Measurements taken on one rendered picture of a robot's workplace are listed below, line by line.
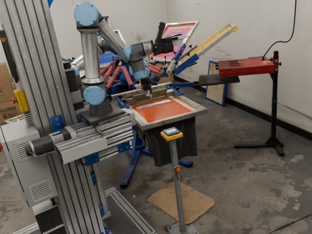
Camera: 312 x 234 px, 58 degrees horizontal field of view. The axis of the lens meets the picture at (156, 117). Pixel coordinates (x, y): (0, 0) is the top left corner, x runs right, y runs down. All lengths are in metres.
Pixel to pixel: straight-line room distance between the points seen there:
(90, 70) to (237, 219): 1.86
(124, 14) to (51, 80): 5.21
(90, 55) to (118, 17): 5.33
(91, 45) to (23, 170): 0.86
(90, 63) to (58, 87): 0.36
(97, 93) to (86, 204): 0.94
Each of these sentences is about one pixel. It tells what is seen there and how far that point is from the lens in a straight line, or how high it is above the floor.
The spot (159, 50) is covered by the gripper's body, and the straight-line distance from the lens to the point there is 1.59.
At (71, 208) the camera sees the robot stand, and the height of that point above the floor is 0.59.
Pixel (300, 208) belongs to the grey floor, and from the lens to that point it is 2.94.
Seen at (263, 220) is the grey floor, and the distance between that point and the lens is 2.76.
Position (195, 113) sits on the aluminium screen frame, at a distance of 2.33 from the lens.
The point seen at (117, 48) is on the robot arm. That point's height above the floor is 1.64.
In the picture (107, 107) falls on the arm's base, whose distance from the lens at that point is 1.74.
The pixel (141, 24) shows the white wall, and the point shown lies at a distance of 7.00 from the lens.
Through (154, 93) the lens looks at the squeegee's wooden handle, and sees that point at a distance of 2.77.
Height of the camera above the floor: 1.84
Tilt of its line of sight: 21 degrees down
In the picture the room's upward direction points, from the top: 8 degrees counter-clockwise
